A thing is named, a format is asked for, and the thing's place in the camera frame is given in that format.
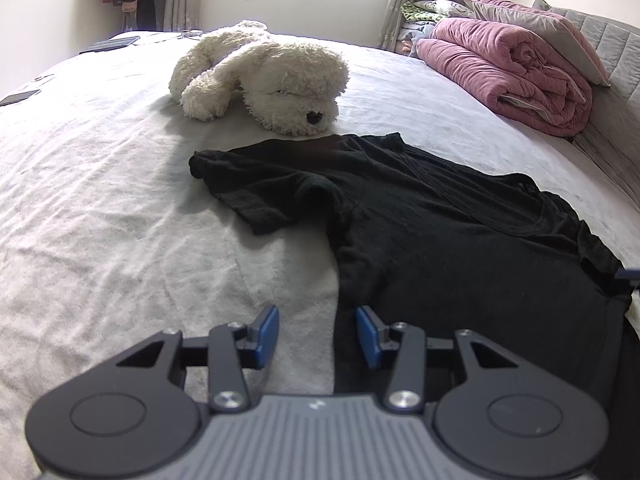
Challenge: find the black phone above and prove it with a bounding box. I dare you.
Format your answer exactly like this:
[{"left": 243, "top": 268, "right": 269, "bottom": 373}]
[{"left": 0, "top": 89, "right": 42, "bottom": 107}]

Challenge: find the pink folded quilt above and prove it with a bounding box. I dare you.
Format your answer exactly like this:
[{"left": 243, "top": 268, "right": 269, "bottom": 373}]
[{"left": 415, "top": 16, "right": 594, "bottom": 138}]

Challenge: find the white plush dog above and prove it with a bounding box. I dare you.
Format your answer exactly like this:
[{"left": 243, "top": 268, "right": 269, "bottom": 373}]
[{"left": 169, "top": 20, "right": 351, "bottom": 137}]

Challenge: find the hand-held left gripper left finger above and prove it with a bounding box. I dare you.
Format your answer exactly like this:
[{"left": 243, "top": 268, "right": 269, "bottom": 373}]
[{"left": 115, "top": 305, "right": 281, "bottom": 413}]

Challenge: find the black T-shirt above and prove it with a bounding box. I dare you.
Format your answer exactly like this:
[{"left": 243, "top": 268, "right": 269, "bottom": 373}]
[{"left": 188, "top": 132, "right": 635, "bottom": 406}]

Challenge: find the grey and pink pillow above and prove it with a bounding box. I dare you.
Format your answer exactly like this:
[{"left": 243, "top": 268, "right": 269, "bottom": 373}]
[{"left": 460, "top": 0, "right": 612, "bottom": 88}]

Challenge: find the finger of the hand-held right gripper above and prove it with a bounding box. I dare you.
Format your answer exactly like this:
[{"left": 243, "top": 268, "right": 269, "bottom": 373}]
[{"left": 614, "top": 267, "right": 640, "bottom": 311}]

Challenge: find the thin charging cable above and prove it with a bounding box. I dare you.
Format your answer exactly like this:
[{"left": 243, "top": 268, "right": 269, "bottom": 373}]
[{"left": 145, "top": 30, "right": 203, "bottom": 42}]

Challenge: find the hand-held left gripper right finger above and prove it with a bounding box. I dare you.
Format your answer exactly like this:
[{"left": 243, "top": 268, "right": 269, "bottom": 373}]
[{"left": 354, "top": 305, "right": 522, "bottom": 413}]

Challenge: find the green floral folded cloth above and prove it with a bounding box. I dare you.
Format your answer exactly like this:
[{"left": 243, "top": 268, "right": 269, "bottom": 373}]
[{"left": 400, "top": 0, "right": 476, "bottom": 26}]

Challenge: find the pale blue folded cloth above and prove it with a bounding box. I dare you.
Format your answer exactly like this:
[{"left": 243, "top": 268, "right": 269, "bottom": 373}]
[{"left": 402, "top": 24, "right": 436, "bottom": 56}]

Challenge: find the grey quilted headboard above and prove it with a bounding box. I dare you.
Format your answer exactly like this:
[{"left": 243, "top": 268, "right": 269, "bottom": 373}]
[{"left": 532, "top": 0, "right": 640, "bottom": 221}]

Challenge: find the grey bed sheet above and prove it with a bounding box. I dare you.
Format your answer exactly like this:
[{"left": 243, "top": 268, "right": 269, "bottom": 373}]
[{"left": 0, "top": 30, "right": 640, "bottom": 480}]

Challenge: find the black tablet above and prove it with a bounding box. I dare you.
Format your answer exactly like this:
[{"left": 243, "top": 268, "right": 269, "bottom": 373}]
[{"left": 79, "top": 35, "right": 141, "bottom": 56}]

